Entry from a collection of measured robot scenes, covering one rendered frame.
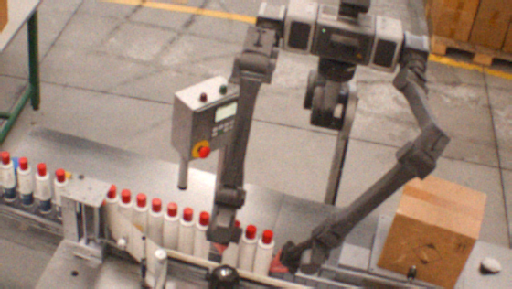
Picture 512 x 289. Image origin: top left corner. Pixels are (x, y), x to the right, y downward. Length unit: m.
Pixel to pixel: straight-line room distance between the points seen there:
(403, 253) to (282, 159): 1.83
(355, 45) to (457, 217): 0.66
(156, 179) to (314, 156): 1.66
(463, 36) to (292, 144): 1.77
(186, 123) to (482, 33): 3.68
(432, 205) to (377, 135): 2.11
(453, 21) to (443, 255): 3.15
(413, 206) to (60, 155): 1.34
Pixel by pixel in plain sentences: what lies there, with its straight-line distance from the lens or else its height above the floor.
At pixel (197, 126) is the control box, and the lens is 2.16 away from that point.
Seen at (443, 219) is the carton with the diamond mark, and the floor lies 1.12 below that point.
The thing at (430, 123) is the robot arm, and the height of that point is 1.54.
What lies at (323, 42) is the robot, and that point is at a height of 1.44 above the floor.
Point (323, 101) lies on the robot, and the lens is 2.72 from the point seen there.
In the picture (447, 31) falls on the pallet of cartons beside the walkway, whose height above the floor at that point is 0.20.
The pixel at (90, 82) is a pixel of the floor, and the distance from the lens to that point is 4.74.
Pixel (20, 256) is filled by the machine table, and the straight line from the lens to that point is 2.59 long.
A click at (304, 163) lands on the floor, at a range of 4.29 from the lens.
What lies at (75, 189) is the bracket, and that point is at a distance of 2.35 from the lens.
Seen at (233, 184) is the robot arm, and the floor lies 1.31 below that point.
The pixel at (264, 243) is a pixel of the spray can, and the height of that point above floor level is 1.05.
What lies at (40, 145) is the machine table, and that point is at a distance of 3.00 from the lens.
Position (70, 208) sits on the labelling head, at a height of 1.10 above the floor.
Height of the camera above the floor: 2.77
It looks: 40 degrees down
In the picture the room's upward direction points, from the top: 9 degrees clockwise
